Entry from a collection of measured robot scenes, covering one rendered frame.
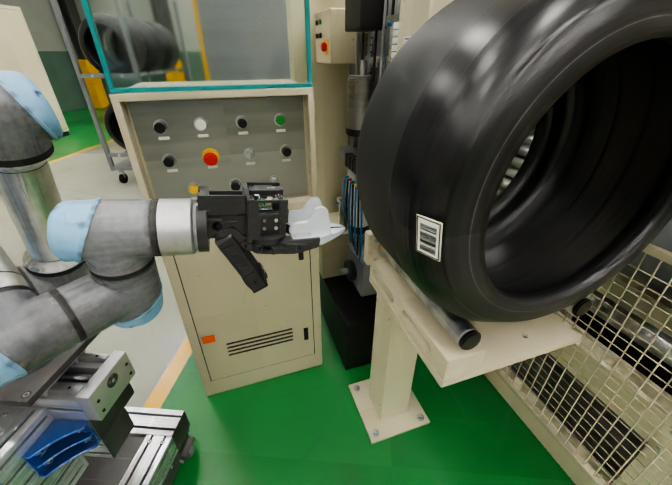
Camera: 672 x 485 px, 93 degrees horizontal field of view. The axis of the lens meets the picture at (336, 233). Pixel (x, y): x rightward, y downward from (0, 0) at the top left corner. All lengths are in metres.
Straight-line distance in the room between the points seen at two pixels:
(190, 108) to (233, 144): 0.15
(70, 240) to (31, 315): 0.10
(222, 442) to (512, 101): 1.50
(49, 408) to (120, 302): 0.64
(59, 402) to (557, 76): 1.13
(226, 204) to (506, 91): 0.36
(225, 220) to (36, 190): 0.46
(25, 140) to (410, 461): 1.48
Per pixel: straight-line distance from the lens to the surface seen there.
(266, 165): 1.13
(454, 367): 0.70
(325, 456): 1.51
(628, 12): 0.53
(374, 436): 1.53
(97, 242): 0.45
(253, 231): 0.43
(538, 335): 0.89
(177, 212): 0.44
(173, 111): 1.10
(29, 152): 0.77
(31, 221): 0.88
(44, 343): 0.50
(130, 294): 0.51
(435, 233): 0.43
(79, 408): 1.05
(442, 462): 1.55
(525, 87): 0.44
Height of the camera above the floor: 1.36
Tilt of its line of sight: 30 degrees down
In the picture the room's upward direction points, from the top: straight up
